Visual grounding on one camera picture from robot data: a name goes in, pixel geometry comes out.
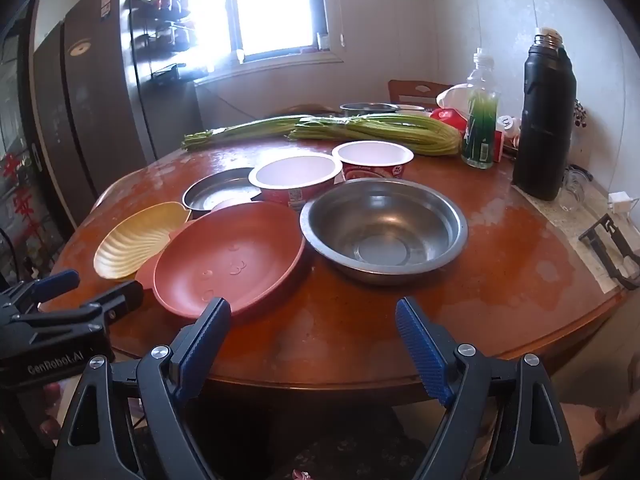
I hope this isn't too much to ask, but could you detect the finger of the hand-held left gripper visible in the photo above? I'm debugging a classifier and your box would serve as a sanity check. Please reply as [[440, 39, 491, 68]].
[[0, 269, 81, 318], [7, 280, 145, 333]]

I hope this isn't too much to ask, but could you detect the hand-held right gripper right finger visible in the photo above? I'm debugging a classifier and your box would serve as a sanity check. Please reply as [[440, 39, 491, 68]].
[[395, 296, 583, 480]]

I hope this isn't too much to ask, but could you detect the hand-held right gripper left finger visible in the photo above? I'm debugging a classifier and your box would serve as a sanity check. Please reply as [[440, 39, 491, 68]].
[[50, 297, 233, 480]]

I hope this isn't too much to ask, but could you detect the yellow shell-shaped plate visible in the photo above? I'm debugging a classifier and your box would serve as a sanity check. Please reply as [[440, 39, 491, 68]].
[[93, 201, 192, 281]]

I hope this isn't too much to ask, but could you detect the terracotta plastic plate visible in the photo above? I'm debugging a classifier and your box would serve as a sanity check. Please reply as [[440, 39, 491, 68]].
[[135, 198, 307, 322]]

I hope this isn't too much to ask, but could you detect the large steel bowl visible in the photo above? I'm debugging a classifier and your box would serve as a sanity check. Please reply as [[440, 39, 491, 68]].
[[299, 183, 469, 287]]

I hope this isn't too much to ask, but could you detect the shallow steel plate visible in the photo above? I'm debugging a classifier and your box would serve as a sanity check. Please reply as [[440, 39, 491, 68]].
[[181, 166, 263, 220]]

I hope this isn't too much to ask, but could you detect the white paper bowl red outside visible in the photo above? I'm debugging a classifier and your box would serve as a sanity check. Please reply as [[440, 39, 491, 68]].
[[331, 141, 415, 183], [248, 155, 343, 206]]

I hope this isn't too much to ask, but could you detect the dark glass door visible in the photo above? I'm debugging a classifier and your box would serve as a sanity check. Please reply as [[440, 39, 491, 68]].
[[0, 5, 76, 286]]

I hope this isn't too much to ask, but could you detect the dark refrigerator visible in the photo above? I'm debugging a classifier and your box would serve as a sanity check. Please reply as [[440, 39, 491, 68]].
[[30, 0, 201, 211]]

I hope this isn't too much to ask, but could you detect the long celery bunch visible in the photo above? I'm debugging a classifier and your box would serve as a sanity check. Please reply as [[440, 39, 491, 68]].
[[181, 115, 351, 152]]

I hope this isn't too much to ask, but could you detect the thick celery bunch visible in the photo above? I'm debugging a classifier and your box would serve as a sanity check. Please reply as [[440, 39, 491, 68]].
[[289, 114, 462, 157]]

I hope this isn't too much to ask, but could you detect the clear glass mug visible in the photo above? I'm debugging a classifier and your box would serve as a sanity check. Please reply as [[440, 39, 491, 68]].
[[559, 166, 593, 213]]

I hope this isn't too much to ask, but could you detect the clear bottle green label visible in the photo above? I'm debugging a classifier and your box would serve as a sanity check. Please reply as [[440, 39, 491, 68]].
[[461, 48, 502, 170]]

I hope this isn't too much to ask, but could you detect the black folding stand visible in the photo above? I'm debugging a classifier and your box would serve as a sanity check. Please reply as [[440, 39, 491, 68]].
[[579, 213, 640, 291]]

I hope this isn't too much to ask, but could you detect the red tissue pack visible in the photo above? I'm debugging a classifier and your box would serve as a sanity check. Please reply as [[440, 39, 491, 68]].
[[430, 85, 473, 133]]

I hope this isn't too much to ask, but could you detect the white power adapter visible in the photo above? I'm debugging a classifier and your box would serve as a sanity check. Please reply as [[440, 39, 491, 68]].
[[607, 191, 632, 216]]

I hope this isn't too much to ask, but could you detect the curved-back wooden chair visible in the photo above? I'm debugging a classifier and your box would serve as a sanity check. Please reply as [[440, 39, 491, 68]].
[[270, 102, 341, 117]]

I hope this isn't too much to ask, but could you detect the small steel bowl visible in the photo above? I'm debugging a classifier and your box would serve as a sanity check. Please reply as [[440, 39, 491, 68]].
[[340, 102, 399, 117]]

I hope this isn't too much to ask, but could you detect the black thermos flask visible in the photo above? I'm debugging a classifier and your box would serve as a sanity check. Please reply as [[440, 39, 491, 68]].
[[512, 27, 577, 202]]

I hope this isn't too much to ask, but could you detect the brown wooden chair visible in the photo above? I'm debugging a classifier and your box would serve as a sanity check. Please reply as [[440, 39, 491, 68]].
[[388, 79, 456, 106]]

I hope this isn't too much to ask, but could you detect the window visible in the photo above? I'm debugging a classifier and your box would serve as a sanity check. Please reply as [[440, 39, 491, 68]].
[[220, 0, 346, 66]]

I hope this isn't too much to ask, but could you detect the wire rack with jars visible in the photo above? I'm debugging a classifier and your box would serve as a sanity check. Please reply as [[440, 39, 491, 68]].
[[130, 0, 196, 81]]

